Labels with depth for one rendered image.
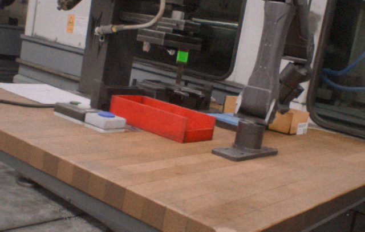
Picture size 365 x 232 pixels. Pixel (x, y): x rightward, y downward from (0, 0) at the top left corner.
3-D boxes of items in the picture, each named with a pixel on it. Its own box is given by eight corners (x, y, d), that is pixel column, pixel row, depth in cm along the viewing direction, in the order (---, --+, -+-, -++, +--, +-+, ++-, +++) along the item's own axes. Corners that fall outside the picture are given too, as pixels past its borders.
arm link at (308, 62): (285, 78, 142) (293, 38, 139) (314, 85, 138) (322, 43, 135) (272, 81, 132) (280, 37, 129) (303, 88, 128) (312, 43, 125)
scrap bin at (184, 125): (182, 143, 109) (187, 118, 109) (108, 117, 124) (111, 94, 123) (212, 140, 119) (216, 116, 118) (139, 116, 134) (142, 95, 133)
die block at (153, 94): (151, 117, 136) (155, 90, 135) (126, 109, 142) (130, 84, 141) (193, 115, 152) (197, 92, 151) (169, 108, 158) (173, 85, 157)
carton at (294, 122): (288, 138, 146) (293, 113, 145) (220, 118, 161) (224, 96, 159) (305, 135, 156) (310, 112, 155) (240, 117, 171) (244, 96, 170)
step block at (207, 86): (198, 110, 165) (202, 84, 164) (191, 108, 167) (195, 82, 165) (209, 109, 170) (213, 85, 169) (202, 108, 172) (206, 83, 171)
